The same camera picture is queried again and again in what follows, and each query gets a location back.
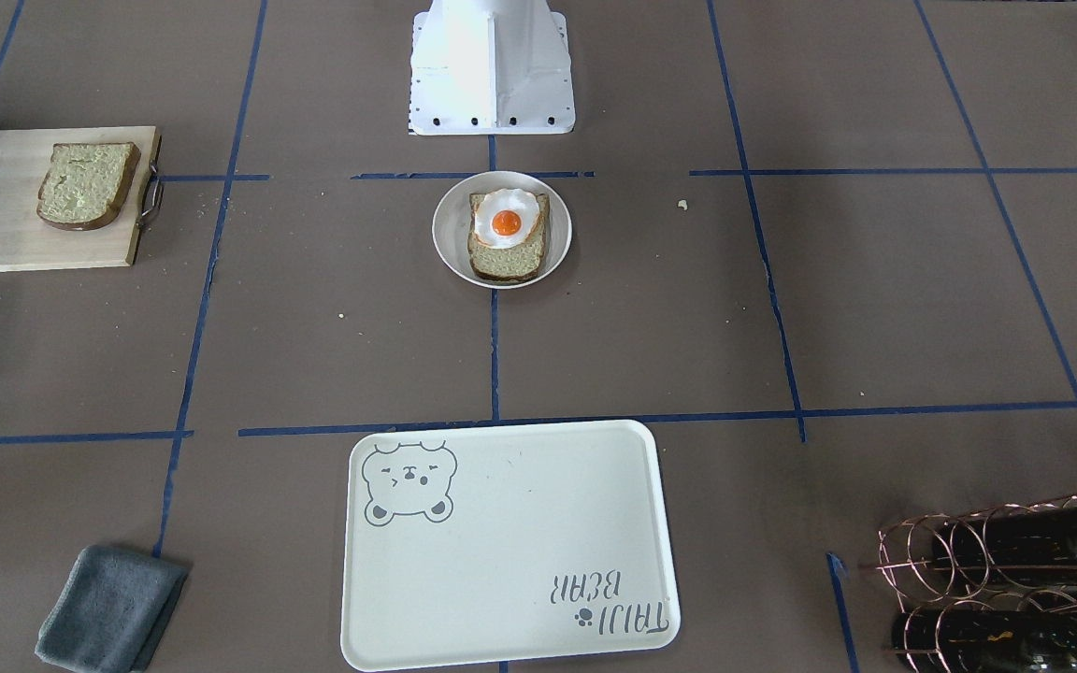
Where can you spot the dark wine bottle upper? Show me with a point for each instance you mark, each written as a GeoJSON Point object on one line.
{"type": "Point", "coordinates": [1034, 548]}

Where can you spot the bread slice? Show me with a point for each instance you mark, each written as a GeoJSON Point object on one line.
{"type": "Point", "coordinates": [86, 184]}
{"type": "Point", "coordinates": [513, 265]}

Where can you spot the cream bear tray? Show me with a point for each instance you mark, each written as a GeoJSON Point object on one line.
{"type": "Point", "coordinates": [508, 543]}

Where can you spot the grey folded cloth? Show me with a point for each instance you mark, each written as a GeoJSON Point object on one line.
{"type": "Point", "coordinates": [112, 613]}

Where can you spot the copper wire bottle rack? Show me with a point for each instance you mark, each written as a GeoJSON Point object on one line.
{"type": "Point", "coordinates": [905, 562]}

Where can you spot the dark wine bottle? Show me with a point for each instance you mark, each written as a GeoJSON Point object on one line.
{"type": "Point", "coordinates": [1034, 548]}
{"type": "Point", "coordinates": [1032, 632]}

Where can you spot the white round plate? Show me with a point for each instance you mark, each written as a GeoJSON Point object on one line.
{"type": "Point", "coordinates": [452, 224]}

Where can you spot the wooden cutting board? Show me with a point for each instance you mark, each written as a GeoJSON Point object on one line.
{"type": "Point", "coordinates": [29, 244]}

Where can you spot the fried egg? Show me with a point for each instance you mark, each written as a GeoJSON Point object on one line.
{"type": "Point", "coordinates": [504, 218]}

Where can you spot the bread slice under egg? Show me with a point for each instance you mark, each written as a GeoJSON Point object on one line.
{"type": "Point", "coordinates": [513, 265]}

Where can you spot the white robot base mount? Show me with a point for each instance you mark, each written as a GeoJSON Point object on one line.
{"type": "Point", "coordinates": [490, 67]}

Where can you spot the dark wine bottle lower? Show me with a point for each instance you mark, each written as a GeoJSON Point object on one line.
{"type": "Point", "coordinates": [1032, 632]}

